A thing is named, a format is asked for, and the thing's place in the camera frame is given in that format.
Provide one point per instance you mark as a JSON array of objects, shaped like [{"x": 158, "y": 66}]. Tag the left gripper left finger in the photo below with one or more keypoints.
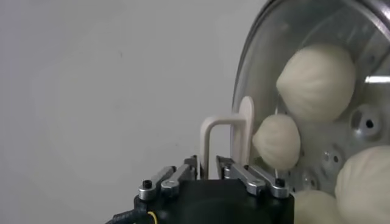
[{"x": 170, "y": 182}]

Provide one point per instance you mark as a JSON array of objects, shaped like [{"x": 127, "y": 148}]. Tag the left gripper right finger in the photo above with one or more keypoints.
[{"x": 250, "y": 179}]

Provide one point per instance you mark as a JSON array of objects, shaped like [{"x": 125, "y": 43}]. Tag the white steamed baozi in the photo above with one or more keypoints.
[
  {"x": 317, "y": 82},
  {"x": 365, "y": 182},
  {"x": 314, "y": 208},
  {"x": 277, "y": 141}
]

